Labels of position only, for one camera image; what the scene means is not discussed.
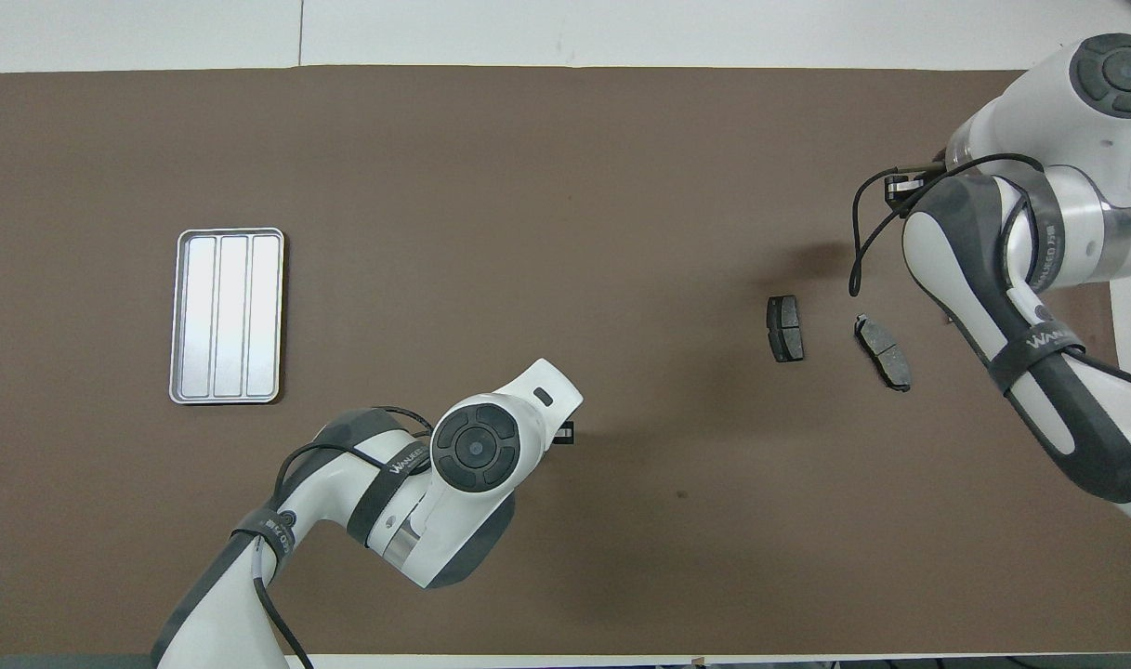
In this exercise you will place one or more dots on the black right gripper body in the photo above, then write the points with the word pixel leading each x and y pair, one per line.
pixel 904 184

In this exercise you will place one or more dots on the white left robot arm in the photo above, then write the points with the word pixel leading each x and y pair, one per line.
pixel 477 446

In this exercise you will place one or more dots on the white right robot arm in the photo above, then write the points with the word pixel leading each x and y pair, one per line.
pixel 1085 121

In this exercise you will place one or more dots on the silver metal tray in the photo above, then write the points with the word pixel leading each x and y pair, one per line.
pixel 226 316

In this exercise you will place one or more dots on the curved dark brake pad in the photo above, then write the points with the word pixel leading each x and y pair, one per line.
pixel 883 353

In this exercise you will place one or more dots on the rectangular dark brake pad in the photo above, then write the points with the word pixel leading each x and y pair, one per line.
pixel 786 329

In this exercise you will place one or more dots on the brown table mat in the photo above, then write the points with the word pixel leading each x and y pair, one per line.
pixel 574 232

